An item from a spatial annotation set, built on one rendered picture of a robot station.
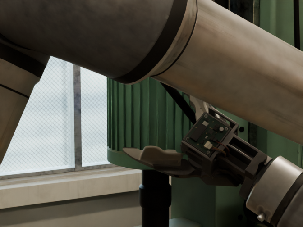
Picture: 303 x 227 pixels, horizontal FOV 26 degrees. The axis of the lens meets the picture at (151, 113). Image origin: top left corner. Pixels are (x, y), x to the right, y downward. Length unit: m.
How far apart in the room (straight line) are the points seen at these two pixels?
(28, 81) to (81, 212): 2.07
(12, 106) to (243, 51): 0.22
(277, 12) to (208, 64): 0.66
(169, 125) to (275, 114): 0.50
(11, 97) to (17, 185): 1.91
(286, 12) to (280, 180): 0.41
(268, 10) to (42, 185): 1.51
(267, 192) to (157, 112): 0.27
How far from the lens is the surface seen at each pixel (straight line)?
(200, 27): 0.55
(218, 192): 1.22
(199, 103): 1.03
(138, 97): 1.10
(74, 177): 2.63
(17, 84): 0.62
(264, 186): 0.92
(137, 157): 0.99
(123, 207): 2.77
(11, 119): 0.63
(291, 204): 0.92
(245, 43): 0.58
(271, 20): 1.21
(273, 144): 1.21
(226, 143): 0.93
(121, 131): 1.14
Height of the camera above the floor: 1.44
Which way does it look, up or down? 7 degrees down
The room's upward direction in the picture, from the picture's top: straight up
